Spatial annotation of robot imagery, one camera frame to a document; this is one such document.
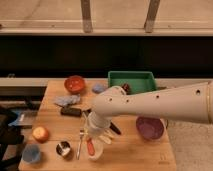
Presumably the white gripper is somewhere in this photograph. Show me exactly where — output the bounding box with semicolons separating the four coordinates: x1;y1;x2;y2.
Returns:
84;112;110;138

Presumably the red chili pepper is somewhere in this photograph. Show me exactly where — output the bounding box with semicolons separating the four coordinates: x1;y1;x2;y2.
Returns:
86;138;95;156

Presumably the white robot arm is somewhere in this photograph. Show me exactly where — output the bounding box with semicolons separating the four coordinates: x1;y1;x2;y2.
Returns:
85;82;213;137

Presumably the white paper cup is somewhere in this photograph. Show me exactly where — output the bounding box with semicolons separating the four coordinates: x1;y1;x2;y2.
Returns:
84;138;103;161

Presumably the small steel cup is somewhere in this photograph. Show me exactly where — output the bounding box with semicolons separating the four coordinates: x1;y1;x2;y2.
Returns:
56;141;71;157

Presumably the blue silicone cup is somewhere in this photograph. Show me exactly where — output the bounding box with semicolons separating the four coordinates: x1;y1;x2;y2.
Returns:
22;144;41;164

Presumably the metal fork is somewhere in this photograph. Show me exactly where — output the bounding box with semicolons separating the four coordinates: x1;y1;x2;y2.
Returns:
76;129;85;160

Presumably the black rectangular block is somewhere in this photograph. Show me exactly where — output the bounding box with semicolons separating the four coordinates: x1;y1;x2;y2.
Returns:
60;107;82;117

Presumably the blue crumpled cloth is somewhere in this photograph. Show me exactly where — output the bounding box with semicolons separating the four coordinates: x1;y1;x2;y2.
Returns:
54;95;81;107

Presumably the blue sponge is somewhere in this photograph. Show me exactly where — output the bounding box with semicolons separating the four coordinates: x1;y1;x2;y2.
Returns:
92;84;107;94

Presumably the orange red bowl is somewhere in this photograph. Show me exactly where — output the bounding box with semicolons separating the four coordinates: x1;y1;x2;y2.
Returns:
64;75;85;94

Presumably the brown pinecone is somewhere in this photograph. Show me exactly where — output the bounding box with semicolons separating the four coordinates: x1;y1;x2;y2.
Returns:
121;83;131;94

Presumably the purple bowl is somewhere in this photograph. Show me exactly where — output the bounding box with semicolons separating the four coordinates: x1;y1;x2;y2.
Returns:
136;117;164;140

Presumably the red yellow apple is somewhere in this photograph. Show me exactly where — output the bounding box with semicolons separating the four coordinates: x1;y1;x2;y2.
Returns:
32;127;49;143

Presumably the green plastic tray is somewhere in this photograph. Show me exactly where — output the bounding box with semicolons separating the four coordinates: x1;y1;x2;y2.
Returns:
108;71;157;94

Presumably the black bag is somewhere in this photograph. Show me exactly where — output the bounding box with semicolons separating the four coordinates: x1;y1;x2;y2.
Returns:
0;106;24;171

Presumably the black handled knife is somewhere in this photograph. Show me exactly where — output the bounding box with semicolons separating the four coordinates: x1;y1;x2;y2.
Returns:
110;122;121;135

